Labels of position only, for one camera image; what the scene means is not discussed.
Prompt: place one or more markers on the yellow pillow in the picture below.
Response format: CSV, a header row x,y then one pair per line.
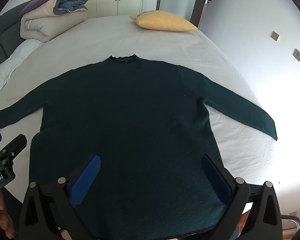
x,y
162,21

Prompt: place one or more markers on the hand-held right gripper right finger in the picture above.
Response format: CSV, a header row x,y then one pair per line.
x,y
215,177

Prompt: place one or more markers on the folded beige duvet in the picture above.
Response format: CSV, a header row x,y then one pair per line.
x,y
42,26

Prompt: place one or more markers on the wall socket plate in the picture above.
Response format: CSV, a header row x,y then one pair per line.
x,y
298,54
275,36

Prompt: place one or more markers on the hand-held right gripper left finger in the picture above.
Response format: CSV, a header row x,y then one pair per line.
x,y
86,180

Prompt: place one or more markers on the bed with white sheet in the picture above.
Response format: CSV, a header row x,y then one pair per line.
x,y
165,45

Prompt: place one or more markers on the crumpled blue cloth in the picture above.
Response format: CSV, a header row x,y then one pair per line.
x,y
70,5

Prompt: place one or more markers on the purple pillow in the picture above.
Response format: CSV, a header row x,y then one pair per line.
x,y
40,3

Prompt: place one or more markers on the grey metal rack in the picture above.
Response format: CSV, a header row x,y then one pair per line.
x,y
291,226

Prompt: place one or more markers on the grey door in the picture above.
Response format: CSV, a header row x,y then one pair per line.
x,y
180,0

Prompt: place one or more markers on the dark grey padded headboard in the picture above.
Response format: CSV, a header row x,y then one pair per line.
x,y
2,35

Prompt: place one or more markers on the dark green sweater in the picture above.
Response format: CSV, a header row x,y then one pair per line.
x,y
130,120

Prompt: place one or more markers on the person's left hand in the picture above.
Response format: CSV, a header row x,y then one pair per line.
x,y
3,220

